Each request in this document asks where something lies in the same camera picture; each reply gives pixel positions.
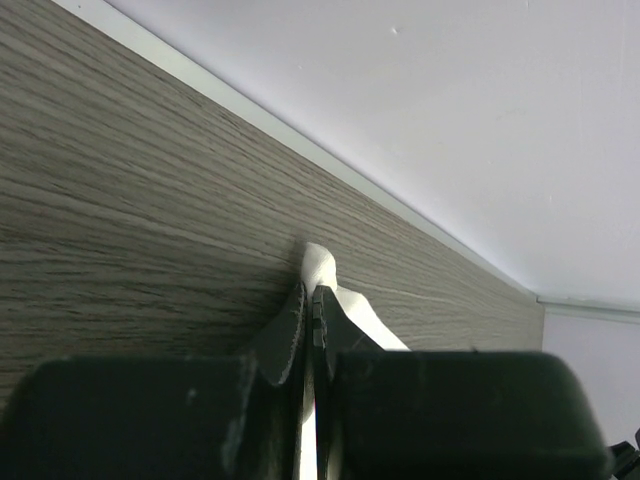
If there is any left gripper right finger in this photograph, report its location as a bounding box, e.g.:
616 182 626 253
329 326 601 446
310 286 613 479

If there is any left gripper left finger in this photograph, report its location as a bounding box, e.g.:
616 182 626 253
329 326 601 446
1 285 306 479

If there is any white Coca-Cola t-shirt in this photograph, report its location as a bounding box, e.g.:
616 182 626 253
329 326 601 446
299 242 409 479

